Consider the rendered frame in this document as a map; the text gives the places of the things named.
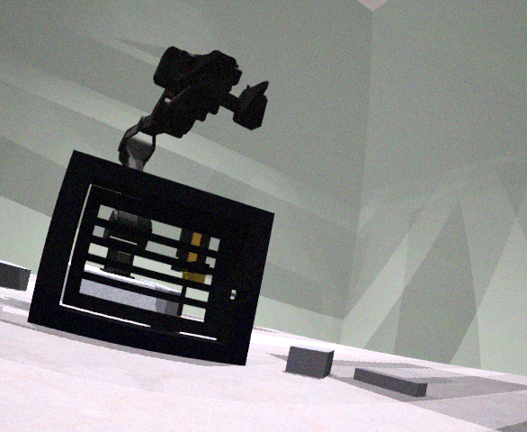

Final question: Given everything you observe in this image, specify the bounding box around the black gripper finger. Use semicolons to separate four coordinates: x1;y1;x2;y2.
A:
168;50;220;89
238;81;269;122

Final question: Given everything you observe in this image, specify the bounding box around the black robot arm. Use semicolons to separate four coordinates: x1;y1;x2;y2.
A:
100;50;243;279

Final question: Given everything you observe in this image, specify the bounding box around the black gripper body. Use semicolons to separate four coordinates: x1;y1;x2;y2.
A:
153;46;268;130

